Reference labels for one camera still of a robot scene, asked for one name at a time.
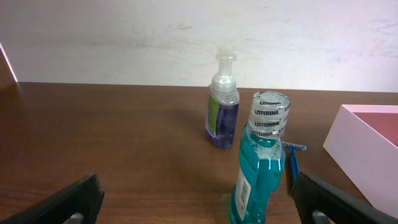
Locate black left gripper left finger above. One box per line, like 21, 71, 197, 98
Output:
1, 174, 104, 224

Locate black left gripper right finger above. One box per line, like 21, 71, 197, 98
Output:
292, 172, 397, 224

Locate teal Listerine mouthwash bottle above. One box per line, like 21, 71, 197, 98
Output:
229, 91, 290, 224

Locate purple foaming soap pump bottle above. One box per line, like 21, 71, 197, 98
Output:
205, 49, 240, 149

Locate blue disposable razor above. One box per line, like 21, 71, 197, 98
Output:
282, 142, 307, 185

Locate pink open cardboard box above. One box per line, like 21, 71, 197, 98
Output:
323, 105, 397, 218

